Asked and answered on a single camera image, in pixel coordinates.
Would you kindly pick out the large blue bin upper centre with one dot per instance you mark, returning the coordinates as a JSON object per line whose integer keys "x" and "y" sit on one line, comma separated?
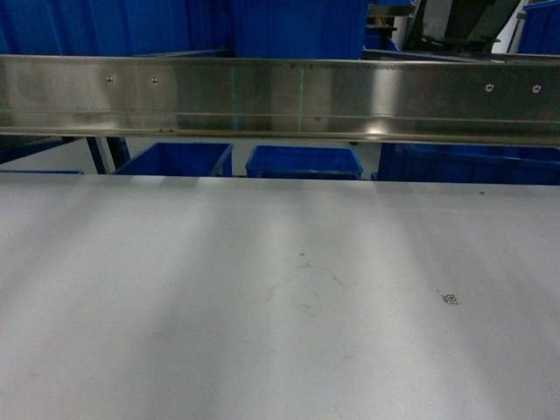
{"x": 309, "y": 30}

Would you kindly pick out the large blue bin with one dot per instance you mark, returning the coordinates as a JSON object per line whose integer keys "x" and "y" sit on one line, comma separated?
{"x": 540, "y": 31}
{"x": 309, "y": 30}
{"x": 113, "y": 28}

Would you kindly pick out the small printed code sticker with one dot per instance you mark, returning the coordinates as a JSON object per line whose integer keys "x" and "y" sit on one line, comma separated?
{"x": 449, "y": 298}

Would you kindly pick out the large blue bin upper left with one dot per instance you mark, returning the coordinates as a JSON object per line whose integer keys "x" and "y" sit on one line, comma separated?
{"x": 113, "y": 28}

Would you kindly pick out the large blue bin upper right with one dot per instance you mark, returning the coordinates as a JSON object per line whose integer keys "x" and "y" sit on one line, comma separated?
{"x": 540, "y": 31}

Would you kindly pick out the blue bin below rail centre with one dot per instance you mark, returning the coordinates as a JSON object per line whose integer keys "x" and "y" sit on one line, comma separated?
{"x": 292, "y": 162}

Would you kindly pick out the blue bin below rail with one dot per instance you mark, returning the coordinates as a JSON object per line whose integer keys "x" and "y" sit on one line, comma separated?
{"x": 472, "y": 164}
{"x": 292, "y": 162}
{"x": 182, "y": 160}

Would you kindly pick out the blue bin below rail left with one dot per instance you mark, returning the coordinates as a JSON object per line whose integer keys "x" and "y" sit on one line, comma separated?
{"x": 182, "y": 160}

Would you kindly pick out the blue bin below rail right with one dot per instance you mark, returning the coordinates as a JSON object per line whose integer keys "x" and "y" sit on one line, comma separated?
{"x": 472, "y": 164}

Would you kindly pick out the stainless steel shelf rail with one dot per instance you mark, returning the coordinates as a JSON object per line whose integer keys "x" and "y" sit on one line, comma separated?
{"x": 397, "y": 99}

